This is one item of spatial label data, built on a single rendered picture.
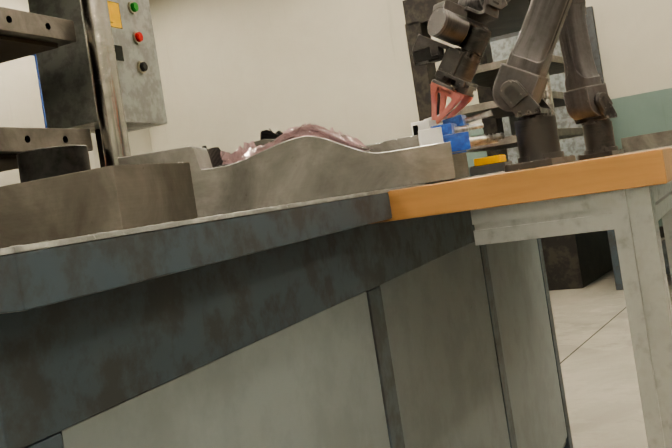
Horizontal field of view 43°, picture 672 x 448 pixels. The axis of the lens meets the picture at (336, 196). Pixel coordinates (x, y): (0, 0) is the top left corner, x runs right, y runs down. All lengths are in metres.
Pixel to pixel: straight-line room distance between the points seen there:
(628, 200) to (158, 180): 0.55
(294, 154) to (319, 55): 8.15
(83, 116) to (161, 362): 1.51
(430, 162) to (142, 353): 0.67
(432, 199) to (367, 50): 8.05
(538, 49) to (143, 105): 1.27
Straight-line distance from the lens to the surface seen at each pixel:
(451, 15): 1.67
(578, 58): 1.89
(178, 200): 1.02
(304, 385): 0.94
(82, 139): 1.99
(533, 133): 1.31
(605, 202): 1.05
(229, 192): 1.29
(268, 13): 9.83
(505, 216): 1.07
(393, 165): 1.26
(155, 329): 0.71
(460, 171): 1.74
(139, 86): 2.32
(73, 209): 0.97
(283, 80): 9.65
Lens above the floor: 0.80
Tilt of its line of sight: level
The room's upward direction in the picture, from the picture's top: 9 degrees counter-clockwise
